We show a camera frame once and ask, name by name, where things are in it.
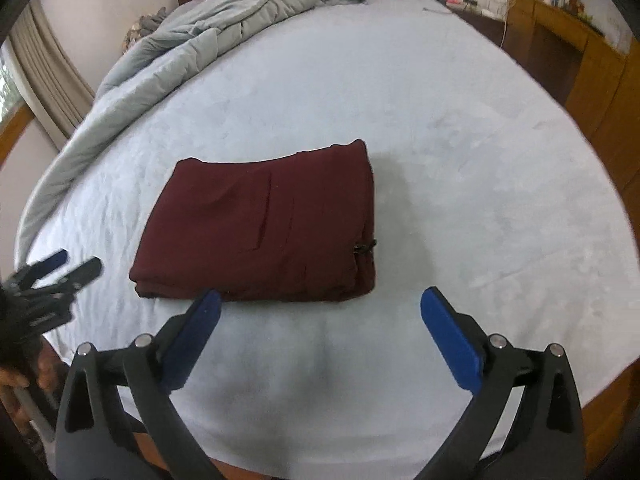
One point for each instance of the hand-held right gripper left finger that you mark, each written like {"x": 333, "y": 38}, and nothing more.
{"x": 192, "y": 337}

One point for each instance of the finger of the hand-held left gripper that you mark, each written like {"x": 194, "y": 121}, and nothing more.
{"x": 82, "y": 272}
{"x": 50, "y": 261}

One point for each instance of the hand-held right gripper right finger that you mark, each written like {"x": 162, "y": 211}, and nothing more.
{"x": 452, "y": 335}

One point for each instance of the maroon pants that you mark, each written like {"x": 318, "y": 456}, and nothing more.
{"x": 260, "y": 225}

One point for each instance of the person's left hand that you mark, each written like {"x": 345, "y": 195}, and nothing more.
{"x": 47, "y": 367}

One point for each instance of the window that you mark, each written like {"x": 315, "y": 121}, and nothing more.
{"x": 10, "y": 95}

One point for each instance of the bed with white sheet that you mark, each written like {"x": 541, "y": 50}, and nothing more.
{"x": 450, "y": 160}

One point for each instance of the beige curtain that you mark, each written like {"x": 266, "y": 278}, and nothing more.
{"x": 47, "y": 75}

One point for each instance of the grey comforter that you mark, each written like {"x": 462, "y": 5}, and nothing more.
{"x": 200, "y": 30}

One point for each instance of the wooden desk with clutter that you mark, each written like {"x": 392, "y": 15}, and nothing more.
{"x": 585, "y": 60}

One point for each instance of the dark wooden nightstand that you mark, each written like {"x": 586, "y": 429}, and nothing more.
{"x": 480, "y": 22}

